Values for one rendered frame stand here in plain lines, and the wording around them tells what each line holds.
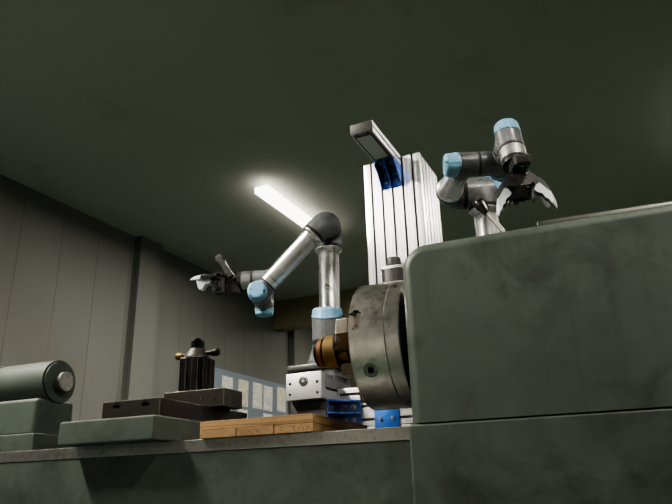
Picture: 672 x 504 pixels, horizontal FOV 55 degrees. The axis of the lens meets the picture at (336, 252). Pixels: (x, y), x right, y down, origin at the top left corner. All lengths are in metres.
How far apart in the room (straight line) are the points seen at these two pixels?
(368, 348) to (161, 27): 2.64
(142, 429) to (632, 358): 1.10
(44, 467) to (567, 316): 1.39
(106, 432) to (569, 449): 1.08
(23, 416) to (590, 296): 1.63
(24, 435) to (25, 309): 3.43
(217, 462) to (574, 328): 0.86
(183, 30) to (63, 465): 2.51
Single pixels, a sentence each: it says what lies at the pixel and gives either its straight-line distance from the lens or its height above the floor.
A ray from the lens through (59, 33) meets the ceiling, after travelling 3.96.
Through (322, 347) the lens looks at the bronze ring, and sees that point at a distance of 1.65.
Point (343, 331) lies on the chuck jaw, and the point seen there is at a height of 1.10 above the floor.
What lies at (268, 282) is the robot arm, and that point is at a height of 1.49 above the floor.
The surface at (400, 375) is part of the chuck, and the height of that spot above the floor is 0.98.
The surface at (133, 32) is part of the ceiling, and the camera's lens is 3.83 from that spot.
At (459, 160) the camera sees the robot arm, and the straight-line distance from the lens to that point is 1.98.
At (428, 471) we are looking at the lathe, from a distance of 1.35.
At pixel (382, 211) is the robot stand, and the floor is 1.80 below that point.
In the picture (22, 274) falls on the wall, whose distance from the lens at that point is 5.53.
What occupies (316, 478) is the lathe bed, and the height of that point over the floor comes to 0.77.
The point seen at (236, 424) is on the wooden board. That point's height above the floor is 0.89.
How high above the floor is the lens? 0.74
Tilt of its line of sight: 20 degrees up
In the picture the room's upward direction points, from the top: 2 degrees counter-clockwise
